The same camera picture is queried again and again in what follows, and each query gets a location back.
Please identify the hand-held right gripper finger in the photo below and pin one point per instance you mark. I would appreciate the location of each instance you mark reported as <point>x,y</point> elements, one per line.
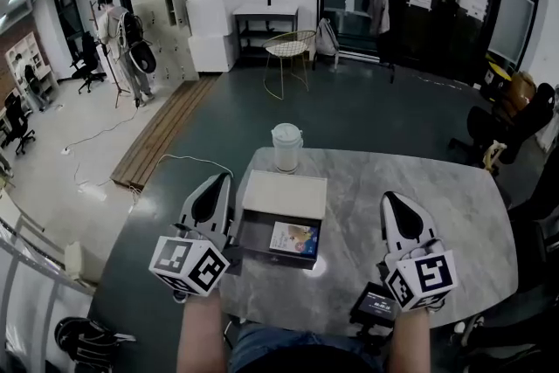
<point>430,231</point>
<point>385,240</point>

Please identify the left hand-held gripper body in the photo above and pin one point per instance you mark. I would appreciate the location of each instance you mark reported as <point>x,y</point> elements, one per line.
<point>192,266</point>

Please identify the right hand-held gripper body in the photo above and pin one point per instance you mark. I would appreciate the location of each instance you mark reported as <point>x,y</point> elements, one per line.
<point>430,275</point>

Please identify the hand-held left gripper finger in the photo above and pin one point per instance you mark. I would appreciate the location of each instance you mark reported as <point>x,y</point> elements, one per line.
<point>226,214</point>
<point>187,217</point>

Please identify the black box with white lid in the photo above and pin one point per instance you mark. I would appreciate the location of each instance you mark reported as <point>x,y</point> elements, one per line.
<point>284,194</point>

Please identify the person's right forearm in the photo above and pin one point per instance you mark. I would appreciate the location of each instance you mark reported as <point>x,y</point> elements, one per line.
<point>410,345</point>

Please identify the person's left forearm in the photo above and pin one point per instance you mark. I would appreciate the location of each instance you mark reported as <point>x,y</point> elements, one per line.
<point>201,336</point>

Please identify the large white foam box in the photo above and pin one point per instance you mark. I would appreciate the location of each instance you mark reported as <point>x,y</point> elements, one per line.
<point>209,17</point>
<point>214,52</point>

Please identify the black display device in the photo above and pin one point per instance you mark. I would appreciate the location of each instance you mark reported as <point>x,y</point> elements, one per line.
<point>373,303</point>

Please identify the white lidded jug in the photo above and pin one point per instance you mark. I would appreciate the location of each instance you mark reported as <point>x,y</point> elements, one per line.
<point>286,148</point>

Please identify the brown wooden platform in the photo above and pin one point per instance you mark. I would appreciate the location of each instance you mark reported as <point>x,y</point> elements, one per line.
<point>166,131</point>

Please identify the beige cardboard piece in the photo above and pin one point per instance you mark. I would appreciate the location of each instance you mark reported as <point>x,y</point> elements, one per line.
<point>76,260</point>

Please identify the black white striped backpack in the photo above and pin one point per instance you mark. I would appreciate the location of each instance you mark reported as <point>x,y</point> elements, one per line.
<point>83,343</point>

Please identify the person's blue jeans legs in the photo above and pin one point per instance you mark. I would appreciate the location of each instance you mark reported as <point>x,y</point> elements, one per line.
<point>297,351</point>

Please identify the black gaming chair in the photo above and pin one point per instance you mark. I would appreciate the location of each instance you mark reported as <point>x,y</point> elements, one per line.
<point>519,126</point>

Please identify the black tripod stand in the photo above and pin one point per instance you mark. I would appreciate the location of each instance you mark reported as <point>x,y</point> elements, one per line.
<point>114,74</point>

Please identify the white metal shelf rack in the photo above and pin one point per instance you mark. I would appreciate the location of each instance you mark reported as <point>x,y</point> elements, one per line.
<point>35,305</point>

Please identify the brown paper bag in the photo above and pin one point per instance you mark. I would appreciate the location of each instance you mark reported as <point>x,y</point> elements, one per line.
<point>522,91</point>

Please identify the yellow black crate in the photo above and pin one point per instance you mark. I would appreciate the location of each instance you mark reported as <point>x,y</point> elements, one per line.
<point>495,76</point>

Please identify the black office chair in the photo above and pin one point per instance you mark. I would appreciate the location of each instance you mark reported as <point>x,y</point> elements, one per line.
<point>17,122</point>
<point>87,61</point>

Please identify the grey backpack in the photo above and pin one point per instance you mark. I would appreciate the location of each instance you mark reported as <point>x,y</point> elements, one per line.
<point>326,37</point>

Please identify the white top side table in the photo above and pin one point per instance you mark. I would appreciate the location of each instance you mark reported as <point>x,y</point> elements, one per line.
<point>266,9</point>

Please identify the black clothes rack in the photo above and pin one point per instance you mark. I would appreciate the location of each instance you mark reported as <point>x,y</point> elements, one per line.
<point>399,13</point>

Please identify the wooden coat stand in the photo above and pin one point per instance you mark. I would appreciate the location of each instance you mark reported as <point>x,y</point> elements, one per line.
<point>94,17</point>

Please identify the white bookshelf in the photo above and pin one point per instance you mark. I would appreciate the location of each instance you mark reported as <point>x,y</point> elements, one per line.
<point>35,52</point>

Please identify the grey hanging coat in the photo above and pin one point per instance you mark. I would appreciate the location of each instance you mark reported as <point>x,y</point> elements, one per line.
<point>377,4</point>

